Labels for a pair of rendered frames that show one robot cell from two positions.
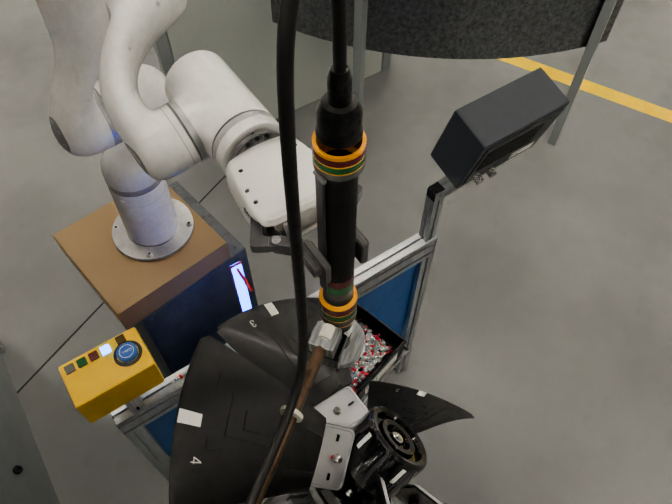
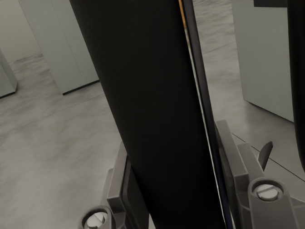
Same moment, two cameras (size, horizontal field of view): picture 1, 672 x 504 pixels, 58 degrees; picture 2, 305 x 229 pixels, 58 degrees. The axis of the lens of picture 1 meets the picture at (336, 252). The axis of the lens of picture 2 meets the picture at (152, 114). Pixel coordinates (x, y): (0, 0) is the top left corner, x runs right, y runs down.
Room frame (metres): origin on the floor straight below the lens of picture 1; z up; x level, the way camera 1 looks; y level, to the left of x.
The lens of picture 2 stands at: (0.41, 0.06, 1.74)
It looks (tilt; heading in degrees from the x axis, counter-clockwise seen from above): 27 degrees down; 224
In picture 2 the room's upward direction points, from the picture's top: 17 degrees counter-clockwise
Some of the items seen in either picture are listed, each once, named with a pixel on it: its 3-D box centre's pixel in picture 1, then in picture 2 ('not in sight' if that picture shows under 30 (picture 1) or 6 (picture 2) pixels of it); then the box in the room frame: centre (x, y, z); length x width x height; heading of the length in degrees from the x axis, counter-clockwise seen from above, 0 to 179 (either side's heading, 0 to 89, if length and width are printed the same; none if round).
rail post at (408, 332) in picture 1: (408, 319); not in sight; (0.93, -0.24, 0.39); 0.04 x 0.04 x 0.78; 34
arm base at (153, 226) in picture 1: (144, 203); not in sight; (0.86, 0.43, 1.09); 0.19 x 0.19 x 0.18
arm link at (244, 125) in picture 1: (253, 148); not in sight; (0.48, 0.09, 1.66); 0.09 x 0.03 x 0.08; 124
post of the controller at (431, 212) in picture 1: (431, 213); not in sight; (0.93, -0.24, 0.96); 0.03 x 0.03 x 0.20; 34
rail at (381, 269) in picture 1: (289, 323); not in sight; (0.69, 0.12, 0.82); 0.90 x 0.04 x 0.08; 124
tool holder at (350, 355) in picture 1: (335, 332); not in sight; (0.33, 0.00, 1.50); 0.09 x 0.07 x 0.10; 159
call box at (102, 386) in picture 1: (114, 375); not in sight; (0.47, 0.44, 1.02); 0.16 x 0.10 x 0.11; 124
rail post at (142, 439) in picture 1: (170, 469); not in sight; (0.45, 0.47, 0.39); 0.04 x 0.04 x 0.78; 34
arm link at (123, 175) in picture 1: (134, 127); not in sight; (0.88, 0.40, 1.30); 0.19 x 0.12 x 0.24; 131
